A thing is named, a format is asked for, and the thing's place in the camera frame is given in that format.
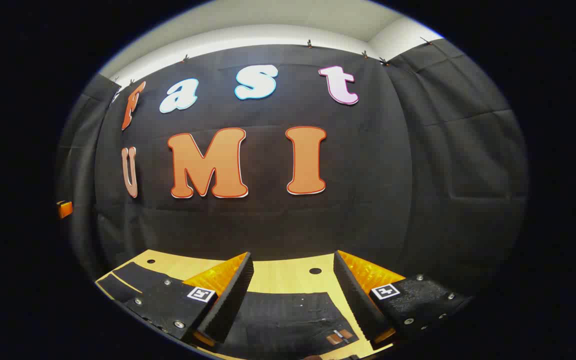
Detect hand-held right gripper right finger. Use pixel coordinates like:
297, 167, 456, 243
333, 249, 473, 351

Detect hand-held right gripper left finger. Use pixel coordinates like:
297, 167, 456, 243
123, 251, 255, 348

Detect dark blue jeans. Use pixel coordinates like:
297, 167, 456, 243
97, 261, 369, 360

